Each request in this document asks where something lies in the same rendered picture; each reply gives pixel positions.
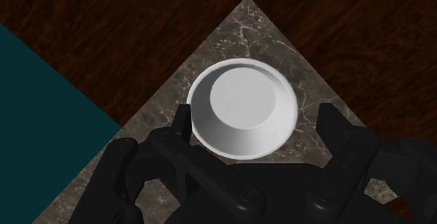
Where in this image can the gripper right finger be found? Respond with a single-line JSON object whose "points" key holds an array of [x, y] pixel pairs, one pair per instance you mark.
{"points": [[344, 138]]}

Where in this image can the teal rug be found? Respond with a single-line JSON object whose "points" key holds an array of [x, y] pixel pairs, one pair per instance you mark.
{"points": [[41, 121]]}

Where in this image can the marble top table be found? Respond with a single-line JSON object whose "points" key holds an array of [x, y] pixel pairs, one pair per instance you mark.
{"points": [[245, 32]]}

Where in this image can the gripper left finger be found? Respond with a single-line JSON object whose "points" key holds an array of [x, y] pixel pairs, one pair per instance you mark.
{"points": [[116, 182]]}

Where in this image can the white bowl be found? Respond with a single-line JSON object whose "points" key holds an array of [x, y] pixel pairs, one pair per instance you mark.
{"points": [[242, 97]]}

